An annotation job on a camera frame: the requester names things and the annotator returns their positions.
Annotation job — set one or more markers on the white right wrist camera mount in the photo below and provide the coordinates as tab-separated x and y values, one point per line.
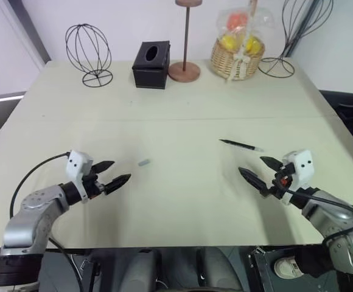
302	165

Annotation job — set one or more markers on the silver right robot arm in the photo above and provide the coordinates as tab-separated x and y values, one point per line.
337	222

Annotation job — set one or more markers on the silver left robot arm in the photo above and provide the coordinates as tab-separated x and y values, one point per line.
27	219

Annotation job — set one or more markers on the woven wicker basket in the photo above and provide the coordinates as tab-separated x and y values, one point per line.
234	61

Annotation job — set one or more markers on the brown wooden hat stand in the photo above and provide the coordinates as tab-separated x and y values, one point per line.
185	73

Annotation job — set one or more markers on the dark grey rounded shape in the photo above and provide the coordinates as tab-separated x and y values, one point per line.
141	270

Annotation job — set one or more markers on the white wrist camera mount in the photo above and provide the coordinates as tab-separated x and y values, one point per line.
302	165
76	164

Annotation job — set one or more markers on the person's dark clothing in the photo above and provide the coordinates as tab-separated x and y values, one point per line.
347	106

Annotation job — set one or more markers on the white basket ribbon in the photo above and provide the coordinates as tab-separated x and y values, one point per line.
238	65

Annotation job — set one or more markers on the black pen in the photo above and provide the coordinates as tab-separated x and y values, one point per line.
240	144

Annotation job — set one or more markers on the orange toy fruit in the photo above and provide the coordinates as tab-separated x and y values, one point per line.
236	20

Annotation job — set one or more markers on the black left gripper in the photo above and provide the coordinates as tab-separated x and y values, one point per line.
92	187

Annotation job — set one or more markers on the round white device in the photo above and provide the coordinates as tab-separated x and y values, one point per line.
287	268

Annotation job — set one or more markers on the yellow toy fruit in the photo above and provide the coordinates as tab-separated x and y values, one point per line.
229	42
252	45

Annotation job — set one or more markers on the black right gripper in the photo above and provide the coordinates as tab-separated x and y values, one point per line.
284	175

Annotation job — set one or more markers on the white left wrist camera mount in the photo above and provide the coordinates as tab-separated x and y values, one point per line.
76	164

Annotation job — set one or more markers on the black equipment box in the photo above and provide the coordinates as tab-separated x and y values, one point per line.
264	273

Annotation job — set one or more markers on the black leather tissue box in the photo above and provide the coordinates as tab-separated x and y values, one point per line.
150	71

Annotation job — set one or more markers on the wicker fruit basket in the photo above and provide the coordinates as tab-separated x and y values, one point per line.
255	18

